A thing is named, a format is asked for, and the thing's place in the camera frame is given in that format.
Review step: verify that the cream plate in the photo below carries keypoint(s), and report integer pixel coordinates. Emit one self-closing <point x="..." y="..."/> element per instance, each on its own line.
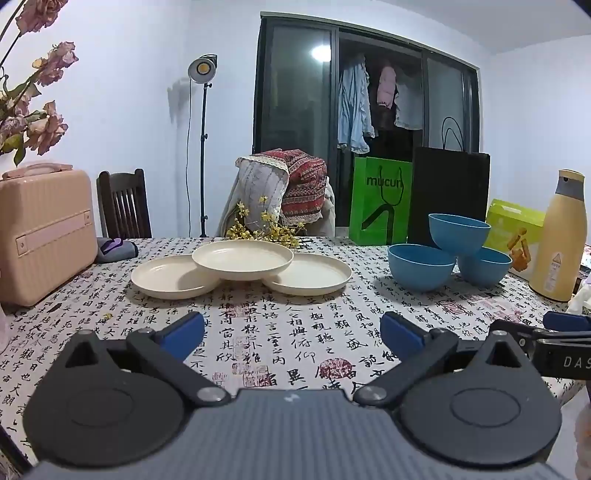
<point x="240" y="258"/>
<point x="314" y="274"/>
<point x="161" y="277"/>

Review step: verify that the studio light on stand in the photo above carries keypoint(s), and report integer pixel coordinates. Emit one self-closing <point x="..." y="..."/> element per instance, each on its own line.
<point x="202" y="68"/>

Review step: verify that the red patterned blanket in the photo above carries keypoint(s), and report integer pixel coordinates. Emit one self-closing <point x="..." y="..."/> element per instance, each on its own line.
<point x="304" y="184"/>

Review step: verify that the black framed glass door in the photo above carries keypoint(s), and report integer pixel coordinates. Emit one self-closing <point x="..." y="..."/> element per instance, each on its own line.
<point x="295" y="92"/>

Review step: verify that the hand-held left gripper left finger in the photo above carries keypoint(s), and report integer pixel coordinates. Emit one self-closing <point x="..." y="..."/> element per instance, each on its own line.
<point x="184" y="330"/>

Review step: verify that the hanging light blue shirt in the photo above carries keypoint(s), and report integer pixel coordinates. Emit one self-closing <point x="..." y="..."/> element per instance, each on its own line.
<point x="353" y="106"/>

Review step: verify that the yellow bottle with grey cap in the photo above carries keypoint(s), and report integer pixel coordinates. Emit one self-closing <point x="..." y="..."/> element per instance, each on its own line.
<point x="556" y="230"/>

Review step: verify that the blue bowl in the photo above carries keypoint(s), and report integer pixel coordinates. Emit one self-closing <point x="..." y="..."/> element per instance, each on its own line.
<point x="485" y="272"/>
<point x="418" y="272"/>
<point x="457" y="240"/>

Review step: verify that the white tissue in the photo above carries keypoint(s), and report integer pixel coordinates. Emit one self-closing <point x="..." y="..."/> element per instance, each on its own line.
<point x="582" y="295"/>

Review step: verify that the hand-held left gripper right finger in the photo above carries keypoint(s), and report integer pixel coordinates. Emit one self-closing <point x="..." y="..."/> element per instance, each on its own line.
<point x="399" y="332"/>

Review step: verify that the dark wooden chair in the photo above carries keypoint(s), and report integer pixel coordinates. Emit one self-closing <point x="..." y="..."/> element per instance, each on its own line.
<point x="122" y="203"/>

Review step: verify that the hanging pink jacket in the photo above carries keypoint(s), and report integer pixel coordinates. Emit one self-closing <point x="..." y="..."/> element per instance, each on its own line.
<point x="387" y="87"/>

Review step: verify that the dried pink rose bouquet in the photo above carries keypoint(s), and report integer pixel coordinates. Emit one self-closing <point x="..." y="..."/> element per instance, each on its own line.
<point x="51" y="129"/>

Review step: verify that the hanging white garment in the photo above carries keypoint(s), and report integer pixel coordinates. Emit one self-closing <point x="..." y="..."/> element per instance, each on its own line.
<point x="408" y="108"/>

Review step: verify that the beige garment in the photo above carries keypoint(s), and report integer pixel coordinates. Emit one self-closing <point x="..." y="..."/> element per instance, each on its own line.
<point x="327" y="207"/>

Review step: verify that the purple grey cloth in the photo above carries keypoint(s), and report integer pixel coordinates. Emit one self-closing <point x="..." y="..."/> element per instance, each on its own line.
<point x="113" y="249"/>

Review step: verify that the green paper bag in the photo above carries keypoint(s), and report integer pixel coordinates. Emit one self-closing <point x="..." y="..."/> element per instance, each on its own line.
<point x="364" y="203"/>

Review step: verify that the yellow flower branch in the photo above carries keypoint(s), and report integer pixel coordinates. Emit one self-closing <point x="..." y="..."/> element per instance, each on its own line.
<point x="240" y="228"/>

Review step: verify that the calligraphy printed tablecloth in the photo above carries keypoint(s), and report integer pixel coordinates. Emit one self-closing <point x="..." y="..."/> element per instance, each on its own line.
<point x="286" y="323"/>

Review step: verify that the black paper bag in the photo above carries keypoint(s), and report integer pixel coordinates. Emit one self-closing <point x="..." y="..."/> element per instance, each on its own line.
<point x="448" y="184"/>

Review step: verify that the yellow-green snack box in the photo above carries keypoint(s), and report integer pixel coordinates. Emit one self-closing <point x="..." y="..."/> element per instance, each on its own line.
<point x="512" y="221"/>

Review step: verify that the beige hard suitcase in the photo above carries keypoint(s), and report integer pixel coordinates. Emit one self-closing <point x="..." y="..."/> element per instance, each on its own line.
<point x="46" y="230"/>

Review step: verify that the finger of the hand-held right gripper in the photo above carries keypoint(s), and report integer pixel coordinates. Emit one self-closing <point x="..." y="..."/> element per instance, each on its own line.
<point x="568" y="321"/>
<point x="508" y="327"/>

